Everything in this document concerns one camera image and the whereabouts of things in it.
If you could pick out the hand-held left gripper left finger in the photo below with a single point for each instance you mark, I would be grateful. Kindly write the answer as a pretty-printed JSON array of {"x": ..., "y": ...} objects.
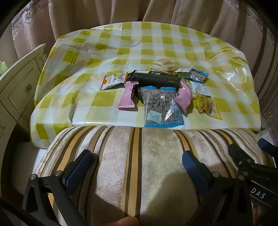
[{"x": 78, "y": 169}]

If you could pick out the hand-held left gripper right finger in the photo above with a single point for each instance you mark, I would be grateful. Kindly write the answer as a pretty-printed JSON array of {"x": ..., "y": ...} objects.
[{"x": 193, "y": 169}]

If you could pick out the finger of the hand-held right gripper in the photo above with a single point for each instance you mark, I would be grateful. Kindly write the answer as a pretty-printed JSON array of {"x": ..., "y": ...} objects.
[
  {"x": 268, "y": 146},
  {"x": 239, "y": 155}
]

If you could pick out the small blue-edged nut packet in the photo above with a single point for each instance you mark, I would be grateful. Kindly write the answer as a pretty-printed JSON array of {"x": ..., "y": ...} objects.
[{"x": 195, "y": 75}]

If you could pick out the orange white snack packet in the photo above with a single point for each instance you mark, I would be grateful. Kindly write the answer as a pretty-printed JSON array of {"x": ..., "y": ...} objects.
[{"x": 113, "y": 80}]

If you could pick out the black snack bar packet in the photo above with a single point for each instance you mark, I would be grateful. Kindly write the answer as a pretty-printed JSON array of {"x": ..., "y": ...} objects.
[{"x": 154, "y": 79}]

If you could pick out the person's left hand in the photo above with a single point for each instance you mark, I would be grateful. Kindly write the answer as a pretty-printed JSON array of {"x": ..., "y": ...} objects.
[{"x": 123, "y": 221}]

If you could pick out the striped upholstered chair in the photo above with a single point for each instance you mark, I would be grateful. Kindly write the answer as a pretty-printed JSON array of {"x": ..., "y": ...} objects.
[{"x": 156, "y": 173}]

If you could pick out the yellow snack packet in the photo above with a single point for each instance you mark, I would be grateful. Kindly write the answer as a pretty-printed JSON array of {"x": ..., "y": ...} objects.
[
  {"x": 215, "y": 109},
  {"x": 201, "y": 102}
]

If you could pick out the large blue-edged nut packet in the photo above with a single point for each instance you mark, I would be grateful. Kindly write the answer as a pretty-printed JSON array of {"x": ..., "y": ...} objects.
[{"x": 160, "y": 106}]

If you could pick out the pink snack packet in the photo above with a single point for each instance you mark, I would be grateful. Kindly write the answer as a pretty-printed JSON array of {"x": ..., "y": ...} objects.
[
  {"x": 128, "y": 95},
  {"x": 183, "y": 97}
]

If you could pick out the cream carved cabinet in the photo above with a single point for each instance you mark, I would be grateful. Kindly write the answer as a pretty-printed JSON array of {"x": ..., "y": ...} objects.
[{"x": 19, "y": 91}]

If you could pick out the yellow checkered tablecloth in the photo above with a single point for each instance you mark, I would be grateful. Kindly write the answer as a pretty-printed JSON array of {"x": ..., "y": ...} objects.
[{"x": 97, "y": 65}]

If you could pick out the green box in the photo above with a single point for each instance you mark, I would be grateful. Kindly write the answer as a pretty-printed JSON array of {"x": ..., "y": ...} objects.
[{"x": 2, "y": 67}]

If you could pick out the beige curtain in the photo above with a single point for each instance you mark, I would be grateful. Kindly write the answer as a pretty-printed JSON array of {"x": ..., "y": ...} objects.
[{"x": 130, "y": 10}]

